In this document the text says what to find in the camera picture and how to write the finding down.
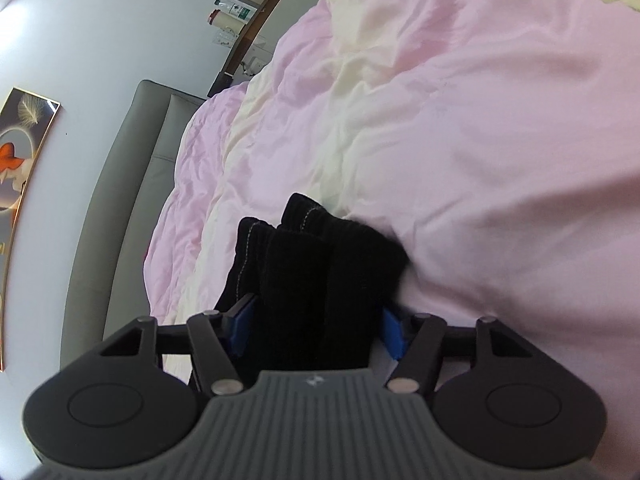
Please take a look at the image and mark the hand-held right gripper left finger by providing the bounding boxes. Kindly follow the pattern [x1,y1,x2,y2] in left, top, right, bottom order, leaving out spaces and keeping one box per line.
[99,293,259,397]

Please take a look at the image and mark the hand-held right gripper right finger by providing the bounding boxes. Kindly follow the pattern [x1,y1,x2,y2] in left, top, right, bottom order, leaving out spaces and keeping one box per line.
[382,307,540,396]

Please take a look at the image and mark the black pants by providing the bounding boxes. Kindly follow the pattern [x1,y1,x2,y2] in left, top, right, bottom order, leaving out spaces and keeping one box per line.
[215,192,412,377]

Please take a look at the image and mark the grey padded headboard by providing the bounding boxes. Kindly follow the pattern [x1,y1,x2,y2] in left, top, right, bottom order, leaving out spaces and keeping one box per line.
[62,79,209,377]

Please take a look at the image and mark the pink duvet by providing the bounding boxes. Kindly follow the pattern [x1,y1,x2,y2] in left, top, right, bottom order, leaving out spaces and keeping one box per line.
[142,0,640,397]

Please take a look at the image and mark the white bottle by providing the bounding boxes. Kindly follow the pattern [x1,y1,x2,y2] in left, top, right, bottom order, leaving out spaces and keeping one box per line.
[207,7,251,32]

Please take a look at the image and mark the green capped bottle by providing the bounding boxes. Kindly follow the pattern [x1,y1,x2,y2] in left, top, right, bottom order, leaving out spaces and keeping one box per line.
[215,0,259,24]

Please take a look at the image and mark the wooden nightstand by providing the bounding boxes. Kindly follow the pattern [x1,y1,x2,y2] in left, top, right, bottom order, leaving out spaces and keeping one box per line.
[207,0,332,99]

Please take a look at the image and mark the framed wall picture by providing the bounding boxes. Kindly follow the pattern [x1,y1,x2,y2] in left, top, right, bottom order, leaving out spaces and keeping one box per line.
[0,86,62,373]

